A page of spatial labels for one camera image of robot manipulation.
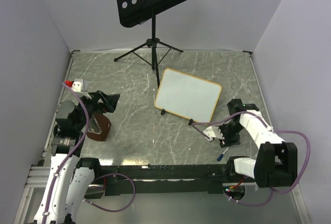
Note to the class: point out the blue marker cap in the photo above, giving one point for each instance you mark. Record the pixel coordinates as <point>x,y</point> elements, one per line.
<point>220,157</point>

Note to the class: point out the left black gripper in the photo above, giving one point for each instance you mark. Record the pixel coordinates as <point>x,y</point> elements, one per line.
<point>108,102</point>

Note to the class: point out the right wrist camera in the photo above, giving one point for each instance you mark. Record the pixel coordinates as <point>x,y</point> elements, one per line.
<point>213,132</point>

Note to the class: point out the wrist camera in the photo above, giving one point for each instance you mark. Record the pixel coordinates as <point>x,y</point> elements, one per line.
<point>213,132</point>
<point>77,85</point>

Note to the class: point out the brown eraser holder block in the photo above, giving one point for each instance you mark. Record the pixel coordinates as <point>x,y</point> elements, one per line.
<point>99,127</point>

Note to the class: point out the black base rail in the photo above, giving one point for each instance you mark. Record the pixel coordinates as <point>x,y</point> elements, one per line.
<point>120,180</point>

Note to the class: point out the right aluminium frame rail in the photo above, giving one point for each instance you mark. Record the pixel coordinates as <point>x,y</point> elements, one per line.
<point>296,192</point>

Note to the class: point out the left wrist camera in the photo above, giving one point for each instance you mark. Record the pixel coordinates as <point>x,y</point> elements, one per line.
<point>77,85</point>

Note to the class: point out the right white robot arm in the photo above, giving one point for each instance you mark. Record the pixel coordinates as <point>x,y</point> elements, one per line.
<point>276,161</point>

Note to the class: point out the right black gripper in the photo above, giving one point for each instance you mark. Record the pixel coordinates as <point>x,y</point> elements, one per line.
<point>228,141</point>

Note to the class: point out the orange framed whiteboard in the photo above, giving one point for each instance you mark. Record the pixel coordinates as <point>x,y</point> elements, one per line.
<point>187,96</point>

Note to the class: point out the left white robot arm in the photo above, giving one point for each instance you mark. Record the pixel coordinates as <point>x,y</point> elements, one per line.
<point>70,174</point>

